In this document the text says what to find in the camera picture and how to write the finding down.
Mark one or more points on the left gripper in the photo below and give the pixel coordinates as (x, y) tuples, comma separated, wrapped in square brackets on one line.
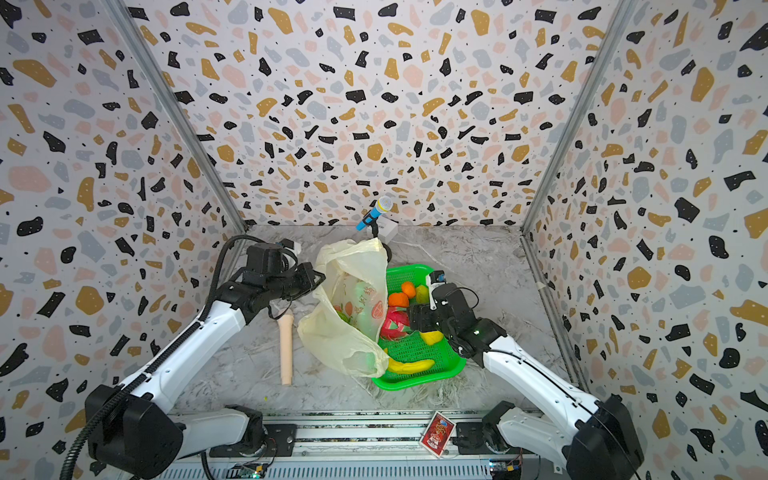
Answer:
[(304, 270)]

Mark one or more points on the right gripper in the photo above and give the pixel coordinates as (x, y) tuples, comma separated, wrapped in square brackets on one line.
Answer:
[(424, 318)]

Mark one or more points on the yellow-green toy mango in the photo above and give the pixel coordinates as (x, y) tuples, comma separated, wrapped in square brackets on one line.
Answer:
[(422, 295)]

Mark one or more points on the orange toy fruit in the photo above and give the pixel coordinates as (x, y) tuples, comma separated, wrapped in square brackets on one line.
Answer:
[(408, 289), (398, 300)]

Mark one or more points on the pink toy dragon fruit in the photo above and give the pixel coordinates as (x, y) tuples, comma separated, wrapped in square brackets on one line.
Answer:
[(396, 324)]

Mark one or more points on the yellow toy banana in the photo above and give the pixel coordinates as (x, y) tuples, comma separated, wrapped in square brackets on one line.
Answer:
[(410, 368)]

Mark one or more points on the green toy fruit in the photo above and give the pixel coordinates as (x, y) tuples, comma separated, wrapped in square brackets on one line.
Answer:
[(343, 316)]

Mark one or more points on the yellow plastic bag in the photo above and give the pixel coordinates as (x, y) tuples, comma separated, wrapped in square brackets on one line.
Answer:
[(356, 283)]

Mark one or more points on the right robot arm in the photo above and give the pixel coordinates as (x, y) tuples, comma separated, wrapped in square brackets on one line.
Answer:
[(587, 437)]

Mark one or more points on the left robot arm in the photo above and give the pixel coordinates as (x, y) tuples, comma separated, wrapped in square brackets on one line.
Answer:
[(130, 426)]

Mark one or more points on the beige toy microphone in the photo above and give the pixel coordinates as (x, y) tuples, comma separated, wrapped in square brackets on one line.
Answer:
[(286, 324)]

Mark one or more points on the green plastic basket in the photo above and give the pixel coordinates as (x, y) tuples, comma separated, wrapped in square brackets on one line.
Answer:
[(411, 348)]

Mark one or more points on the white cardboard box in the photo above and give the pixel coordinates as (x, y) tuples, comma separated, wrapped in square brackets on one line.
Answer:
[(387, 228)]

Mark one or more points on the black microphone stand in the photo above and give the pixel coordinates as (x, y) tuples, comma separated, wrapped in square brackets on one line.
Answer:
[(378, 231)]

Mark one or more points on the blue toy microphone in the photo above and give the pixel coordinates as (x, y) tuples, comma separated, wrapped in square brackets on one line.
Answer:
[(382, 206)]

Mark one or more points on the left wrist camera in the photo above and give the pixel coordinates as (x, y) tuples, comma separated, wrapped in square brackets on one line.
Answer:
[(271, 259)]

